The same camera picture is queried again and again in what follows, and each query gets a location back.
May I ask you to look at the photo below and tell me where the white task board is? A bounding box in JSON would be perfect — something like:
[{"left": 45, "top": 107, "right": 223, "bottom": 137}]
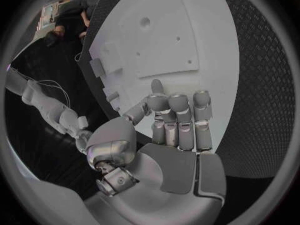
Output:
[{"left": 88, "top": 0, "right": 240, "bottom": 152}]

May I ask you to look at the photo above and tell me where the white cable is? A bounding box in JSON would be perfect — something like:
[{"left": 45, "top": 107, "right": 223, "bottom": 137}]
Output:
[{"left": 13, "top": 67, "right": 72, "bottom": 108}]

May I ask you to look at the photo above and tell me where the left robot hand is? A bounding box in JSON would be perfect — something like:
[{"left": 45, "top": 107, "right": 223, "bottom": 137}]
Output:
[{"left": 83, "top": 90, "right": 228, "bottom": 225}]

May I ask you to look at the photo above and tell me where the person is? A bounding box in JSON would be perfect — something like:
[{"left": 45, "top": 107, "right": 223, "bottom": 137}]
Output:
[{"left": 45, "top": 0, "right": 92, "bottom": 48}]

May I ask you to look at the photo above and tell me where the grey oblong plug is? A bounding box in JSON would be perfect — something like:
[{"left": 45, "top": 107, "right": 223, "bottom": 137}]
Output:
[{"left": 107, "top": 91, "right": 120, "bottom": 102}]

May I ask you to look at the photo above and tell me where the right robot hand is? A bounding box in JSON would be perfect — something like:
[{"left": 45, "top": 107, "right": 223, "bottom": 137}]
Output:
[{"left": 74, "top": 130, "right": 95, "bottom": 155}]

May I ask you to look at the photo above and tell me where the grey peg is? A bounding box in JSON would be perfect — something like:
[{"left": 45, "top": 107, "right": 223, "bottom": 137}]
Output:
[{"left": 150, "top": 79, "right": 165, "bottom": 96}]

